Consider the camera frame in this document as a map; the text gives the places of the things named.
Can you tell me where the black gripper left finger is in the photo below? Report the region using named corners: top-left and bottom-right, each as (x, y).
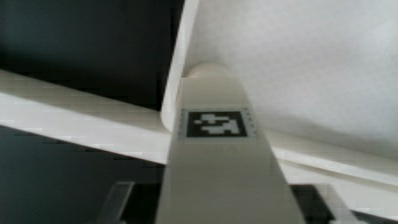
top-left (87, 181), bottom-right (162, 224)

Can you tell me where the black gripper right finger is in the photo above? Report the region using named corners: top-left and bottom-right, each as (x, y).
top-left (290, 184), bottom-right (361, 224)

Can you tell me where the white front fence bar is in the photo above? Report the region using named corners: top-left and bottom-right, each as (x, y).
top-left (0, 70), bottom-right (398, 224)

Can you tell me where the white desk top tray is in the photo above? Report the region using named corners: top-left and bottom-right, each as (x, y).
top-left (166, 0), bottom-right (398, 186)

